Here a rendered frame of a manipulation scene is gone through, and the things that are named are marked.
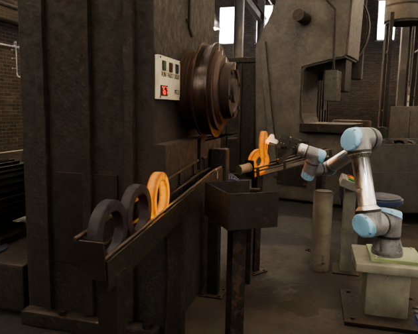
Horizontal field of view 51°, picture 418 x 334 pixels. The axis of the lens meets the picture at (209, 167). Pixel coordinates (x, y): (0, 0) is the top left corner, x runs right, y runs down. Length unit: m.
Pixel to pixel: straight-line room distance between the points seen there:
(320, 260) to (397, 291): 0.68
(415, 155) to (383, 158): 0.28
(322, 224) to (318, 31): 2.55
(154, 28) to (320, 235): 1.67
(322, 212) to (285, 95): 2.31
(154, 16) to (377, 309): 1.73
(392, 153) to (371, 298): 2.07
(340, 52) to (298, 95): 0.61
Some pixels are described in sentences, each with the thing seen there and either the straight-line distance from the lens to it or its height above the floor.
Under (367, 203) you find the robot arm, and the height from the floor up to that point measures 0.59.
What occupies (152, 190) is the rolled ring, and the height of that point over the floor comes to 0.74.
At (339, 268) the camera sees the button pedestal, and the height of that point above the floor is 0.01.
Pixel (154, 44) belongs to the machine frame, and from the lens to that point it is 1.85.
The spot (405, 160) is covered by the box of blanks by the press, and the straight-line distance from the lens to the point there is 4.26.
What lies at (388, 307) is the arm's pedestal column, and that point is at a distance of 2.40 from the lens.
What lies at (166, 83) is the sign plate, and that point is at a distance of 1.91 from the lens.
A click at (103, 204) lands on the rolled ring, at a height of 0.76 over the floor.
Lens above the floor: 1.03
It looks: 8 degrees down
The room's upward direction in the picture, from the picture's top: 1 degrees clockwise
